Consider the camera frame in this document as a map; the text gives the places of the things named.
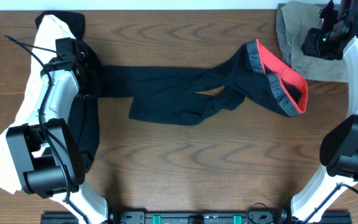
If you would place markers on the black leggings with red waistband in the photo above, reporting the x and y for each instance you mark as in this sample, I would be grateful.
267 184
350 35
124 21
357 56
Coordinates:
187 96

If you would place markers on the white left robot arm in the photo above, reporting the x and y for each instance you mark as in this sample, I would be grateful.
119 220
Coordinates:
45 154

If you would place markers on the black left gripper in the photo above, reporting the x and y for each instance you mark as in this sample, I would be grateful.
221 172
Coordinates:
96 80

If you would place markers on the olive khaki garment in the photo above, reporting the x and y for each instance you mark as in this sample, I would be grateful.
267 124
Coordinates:
293 21

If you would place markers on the white garment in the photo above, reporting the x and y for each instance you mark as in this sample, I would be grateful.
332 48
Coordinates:
58 105

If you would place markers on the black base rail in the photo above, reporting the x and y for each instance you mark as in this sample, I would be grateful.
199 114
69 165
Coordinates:
251 216

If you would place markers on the black shirt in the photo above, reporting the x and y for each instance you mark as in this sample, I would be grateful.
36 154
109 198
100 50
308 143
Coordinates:
83 120

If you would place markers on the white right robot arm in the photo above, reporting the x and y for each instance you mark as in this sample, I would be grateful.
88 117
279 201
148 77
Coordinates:
336 39

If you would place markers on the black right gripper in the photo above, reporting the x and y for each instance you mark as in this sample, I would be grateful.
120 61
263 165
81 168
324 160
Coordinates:
309 45

